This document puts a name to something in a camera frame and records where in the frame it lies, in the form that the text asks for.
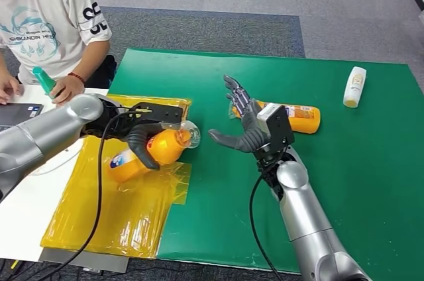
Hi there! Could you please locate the person's left hand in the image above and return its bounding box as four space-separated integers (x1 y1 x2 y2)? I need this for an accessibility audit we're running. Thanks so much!
51 76 85 105

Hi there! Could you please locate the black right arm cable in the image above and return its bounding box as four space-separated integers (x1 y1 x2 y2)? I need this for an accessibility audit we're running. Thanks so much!
249 173 277 281

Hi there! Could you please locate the green table mat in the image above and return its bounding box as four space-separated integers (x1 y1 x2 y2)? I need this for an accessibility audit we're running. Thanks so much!
109 48 424 281

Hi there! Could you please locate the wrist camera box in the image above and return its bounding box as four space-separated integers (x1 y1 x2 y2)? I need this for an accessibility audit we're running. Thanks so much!
257 102 296 152
132 102 184 127

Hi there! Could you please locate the grey laptop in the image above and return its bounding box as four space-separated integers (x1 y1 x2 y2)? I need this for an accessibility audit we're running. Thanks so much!
0 103 44 133

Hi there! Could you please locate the white cable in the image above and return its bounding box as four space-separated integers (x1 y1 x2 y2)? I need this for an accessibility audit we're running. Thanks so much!
31 140 84 178

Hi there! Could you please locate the person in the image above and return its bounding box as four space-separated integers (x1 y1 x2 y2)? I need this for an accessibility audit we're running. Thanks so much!
0 0 117 107

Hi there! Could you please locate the red bracelet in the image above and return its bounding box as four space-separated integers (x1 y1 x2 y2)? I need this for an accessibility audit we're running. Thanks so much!
67 72 86 85

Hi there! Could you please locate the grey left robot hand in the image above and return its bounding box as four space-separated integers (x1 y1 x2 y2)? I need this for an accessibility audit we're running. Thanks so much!
125 121 182 172

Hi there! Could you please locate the person's right hand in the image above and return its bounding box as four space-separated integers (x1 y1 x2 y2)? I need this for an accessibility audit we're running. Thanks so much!
0 72 24 105

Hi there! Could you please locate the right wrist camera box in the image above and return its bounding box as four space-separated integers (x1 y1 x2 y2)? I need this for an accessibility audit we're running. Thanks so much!
257 102 296 152

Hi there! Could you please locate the teal plastic bottle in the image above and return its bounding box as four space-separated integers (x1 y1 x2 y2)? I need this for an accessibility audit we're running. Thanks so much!
32 66 60 97

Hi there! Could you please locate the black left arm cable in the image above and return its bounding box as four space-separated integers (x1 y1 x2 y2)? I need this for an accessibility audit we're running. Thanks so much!
36 109 140 281

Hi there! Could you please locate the orange bottle with clear cap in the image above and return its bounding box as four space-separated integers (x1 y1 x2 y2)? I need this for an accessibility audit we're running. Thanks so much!
107 121 201 184
229 99 321 135

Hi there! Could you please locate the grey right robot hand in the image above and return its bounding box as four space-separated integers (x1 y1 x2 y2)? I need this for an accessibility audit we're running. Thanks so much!
207 74 272 154

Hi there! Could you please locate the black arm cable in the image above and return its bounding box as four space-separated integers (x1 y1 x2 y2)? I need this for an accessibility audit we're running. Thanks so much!
36 109 140 281
249 173 277 281

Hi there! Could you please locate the grey metal plate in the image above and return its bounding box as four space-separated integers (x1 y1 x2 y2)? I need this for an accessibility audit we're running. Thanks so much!
39 248 130 274

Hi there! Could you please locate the yellow plastic sheet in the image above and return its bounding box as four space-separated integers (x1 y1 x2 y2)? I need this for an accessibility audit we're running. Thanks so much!
40 93 193 260

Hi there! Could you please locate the small white bottle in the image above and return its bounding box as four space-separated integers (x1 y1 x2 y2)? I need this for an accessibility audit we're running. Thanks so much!
343 66 367 109

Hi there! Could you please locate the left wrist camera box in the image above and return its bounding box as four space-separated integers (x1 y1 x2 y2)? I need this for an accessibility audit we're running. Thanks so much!
132 102 184 127

